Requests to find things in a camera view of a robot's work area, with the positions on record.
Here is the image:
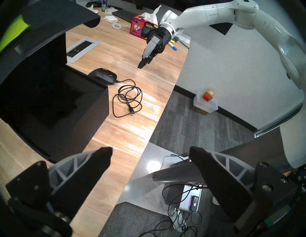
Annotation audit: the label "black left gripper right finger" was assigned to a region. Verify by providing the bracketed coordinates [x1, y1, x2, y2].
[189, 146, 298, 237]

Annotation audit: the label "colourful floral tissue box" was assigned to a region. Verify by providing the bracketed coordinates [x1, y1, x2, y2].
[130, 5, 162, 36]

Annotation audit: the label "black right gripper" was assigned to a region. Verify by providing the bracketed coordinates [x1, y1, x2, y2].
[138, 27, 172, 70]

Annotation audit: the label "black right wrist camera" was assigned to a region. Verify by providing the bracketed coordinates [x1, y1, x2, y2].
[141, 25, 158, 40]

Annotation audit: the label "small brown cardboard box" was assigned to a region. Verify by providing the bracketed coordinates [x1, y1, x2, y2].
[203, 89, 215, 102]

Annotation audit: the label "silver electronics box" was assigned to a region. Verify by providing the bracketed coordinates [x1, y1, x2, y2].
[178, 184, 203, 213]

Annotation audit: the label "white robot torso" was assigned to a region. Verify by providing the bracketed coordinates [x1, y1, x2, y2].
[279, 103, 306, 169]

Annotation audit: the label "white power adapter with cable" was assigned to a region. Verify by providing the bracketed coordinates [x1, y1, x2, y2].
[102, 16, 123, 30]

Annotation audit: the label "white paper sheet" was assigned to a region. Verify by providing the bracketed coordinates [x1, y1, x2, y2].
[177, 32, 191, 44]

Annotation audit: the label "flat brown cardboard box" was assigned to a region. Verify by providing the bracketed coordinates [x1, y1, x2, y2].
[192, 106, 208, 116]

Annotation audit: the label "black keyboard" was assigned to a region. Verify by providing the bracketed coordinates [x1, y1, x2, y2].
[112, 10, 139, 23]

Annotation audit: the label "silver table power outlet panel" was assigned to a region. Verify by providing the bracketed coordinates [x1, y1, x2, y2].
[66, 39, 101, 64]

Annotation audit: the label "tangled black cables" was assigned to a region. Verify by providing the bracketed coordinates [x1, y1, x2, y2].
[141, 153, 215, 237]

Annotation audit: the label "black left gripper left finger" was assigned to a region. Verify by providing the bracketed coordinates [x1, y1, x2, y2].
[5, 147, 113, 222]

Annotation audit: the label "clear plastic storage bin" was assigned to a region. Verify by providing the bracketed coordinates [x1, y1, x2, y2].
[192, 94, 219, 113]

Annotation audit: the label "black wired computer mouse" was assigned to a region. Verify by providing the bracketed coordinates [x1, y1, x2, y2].
[87, 68, 143, 118]

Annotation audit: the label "black cardboard box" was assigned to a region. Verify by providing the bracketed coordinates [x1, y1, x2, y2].
[0, 0, 110, 164]

